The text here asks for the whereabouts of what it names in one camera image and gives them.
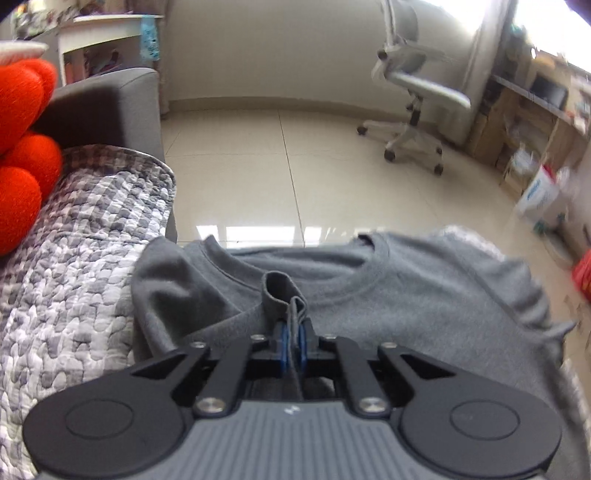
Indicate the grey checkered quilted blanket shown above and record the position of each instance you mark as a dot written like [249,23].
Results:
[69,277]

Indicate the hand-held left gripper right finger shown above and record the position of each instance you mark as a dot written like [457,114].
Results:
[302,348]

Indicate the orange knot cushion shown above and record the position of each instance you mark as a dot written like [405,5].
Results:
[18,194]

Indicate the grey curtain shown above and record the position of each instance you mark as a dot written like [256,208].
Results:
[489,69]

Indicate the white office chair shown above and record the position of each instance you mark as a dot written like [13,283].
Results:
[415,87]

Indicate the white paper bag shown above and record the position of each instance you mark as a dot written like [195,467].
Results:
[540,196]

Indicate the red round box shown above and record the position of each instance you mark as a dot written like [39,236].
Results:
[584,277]

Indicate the black monitor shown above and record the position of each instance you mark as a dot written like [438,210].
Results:
[549,90]

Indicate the wooden shelf unit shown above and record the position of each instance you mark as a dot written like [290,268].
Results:
[517,120]

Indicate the white desk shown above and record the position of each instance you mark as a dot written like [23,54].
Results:
[106,27]

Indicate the blue patterned cloth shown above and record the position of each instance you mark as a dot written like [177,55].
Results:
[150,39]

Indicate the grey t-shirt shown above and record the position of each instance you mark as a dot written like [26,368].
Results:
[415,295]

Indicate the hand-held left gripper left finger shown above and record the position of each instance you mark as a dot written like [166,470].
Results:
[282,348]

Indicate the white ribbed pillow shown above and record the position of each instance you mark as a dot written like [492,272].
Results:
[18,50]

